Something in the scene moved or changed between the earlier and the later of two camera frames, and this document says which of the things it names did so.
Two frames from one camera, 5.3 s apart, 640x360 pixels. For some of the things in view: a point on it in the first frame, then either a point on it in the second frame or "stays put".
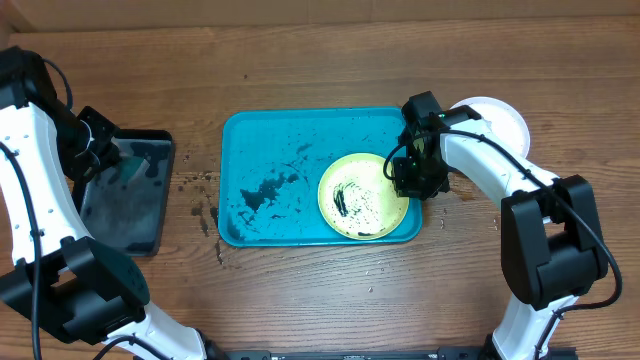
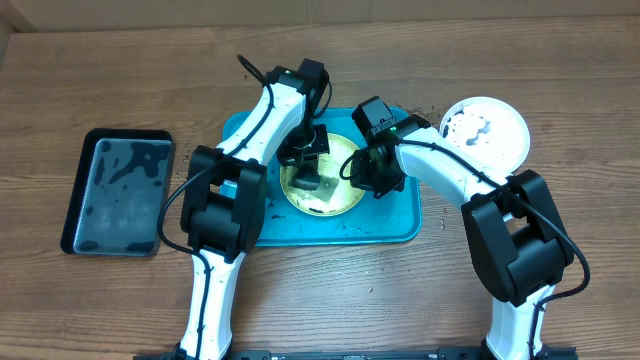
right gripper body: [417, 185] → [378, 182]
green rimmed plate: [358, 200] → [336, 195]
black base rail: [374, 353] stays put
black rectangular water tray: [130, 216] stays put
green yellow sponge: [133, 166] → [305, 177]
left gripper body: [93, 137] → [305, 147]
